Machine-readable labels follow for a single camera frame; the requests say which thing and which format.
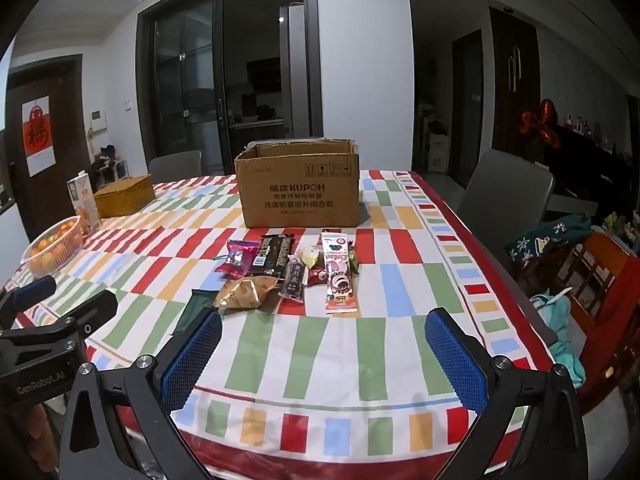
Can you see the dark hallway door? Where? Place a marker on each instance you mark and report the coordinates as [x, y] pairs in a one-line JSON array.
[[467, 110]]

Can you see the orange wooden chair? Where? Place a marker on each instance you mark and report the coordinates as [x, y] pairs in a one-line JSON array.
[[607, 270]]

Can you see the red white door poster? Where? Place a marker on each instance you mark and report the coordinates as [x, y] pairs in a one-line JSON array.
[[39, 135]]

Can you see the pile of oranges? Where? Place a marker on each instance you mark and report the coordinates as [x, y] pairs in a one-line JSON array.
[[47, 245]]

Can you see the white shoe rack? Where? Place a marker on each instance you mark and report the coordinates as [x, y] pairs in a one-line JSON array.
[[110, 167]]

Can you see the white wall intercom panel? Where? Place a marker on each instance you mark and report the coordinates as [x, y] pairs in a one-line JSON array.
[[98, 121]]

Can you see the person's left hand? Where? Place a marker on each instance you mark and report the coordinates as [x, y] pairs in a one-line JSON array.
[[36, 432]]

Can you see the grey dining chair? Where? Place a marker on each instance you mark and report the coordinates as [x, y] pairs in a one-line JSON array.
[[175, 165], [505, 200], [285, 141]]

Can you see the yellow woven box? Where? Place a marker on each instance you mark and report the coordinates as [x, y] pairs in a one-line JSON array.
[[125, 195]]

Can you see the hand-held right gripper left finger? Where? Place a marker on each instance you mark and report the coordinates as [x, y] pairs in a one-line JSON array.
[[192, 360]]

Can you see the long pink white snack packet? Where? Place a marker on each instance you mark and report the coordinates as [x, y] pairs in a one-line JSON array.
[[340, 280]]

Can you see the dark slim snack packet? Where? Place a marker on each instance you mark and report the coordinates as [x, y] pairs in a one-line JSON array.
[[292, 282]]

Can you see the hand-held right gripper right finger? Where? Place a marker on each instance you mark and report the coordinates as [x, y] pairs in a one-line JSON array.
[[457, 365]]

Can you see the white plastic fruit basket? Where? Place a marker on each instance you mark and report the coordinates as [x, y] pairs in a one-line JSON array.
[[55, 255]]

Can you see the dark red small packet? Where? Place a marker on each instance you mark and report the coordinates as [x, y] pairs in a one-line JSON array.
[[315, 276]]

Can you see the black chocolate bar packet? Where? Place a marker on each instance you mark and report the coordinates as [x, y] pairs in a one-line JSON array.
[[270, 255]]

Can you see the white box on floor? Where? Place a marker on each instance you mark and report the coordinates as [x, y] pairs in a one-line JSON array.
[[437, 152]]

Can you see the teal cloth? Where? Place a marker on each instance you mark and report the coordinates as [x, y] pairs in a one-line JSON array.
[[562, 330]]

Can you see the golden brown snack packet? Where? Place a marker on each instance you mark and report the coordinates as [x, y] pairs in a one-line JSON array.
[[245, 294]]

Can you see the pink candy packet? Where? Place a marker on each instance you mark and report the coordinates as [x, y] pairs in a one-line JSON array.
[[235, 259]]

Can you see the dark sideboard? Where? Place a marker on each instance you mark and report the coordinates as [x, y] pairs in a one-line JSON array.
[[590, 170]]

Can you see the red foil balloons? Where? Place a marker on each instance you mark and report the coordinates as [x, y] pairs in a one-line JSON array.
[[540, 122]]

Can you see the dark wooden wardrobe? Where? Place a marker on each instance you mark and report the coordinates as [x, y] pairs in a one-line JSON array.
[[515, 85]]

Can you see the small green snack packet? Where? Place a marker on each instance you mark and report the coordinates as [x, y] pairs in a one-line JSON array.
[[355, 260]]

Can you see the orange white drink carton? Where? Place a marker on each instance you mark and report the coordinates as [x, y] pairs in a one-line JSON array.
[[82, 200]]

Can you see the green patterned cloth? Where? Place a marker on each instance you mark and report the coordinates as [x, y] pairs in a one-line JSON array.
[[545, 240]]

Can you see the dark brown door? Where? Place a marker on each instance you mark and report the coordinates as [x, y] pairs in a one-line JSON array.
[[65, 160]]

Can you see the pale yellow small packet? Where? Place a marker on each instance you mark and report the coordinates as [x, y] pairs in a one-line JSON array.
[[310, 256]]

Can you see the brown cardboard box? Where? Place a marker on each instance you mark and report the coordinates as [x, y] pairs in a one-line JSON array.
[[300, 195]]

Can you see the dark glass sliding door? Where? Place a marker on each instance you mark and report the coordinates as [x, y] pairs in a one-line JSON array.
[[180, 85]]

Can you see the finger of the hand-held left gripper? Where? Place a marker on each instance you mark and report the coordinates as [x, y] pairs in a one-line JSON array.
[[95, 310], [32, 292]]

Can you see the dark green snack packet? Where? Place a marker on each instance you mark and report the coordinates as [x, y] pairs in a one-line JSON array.
[[192, 310]]

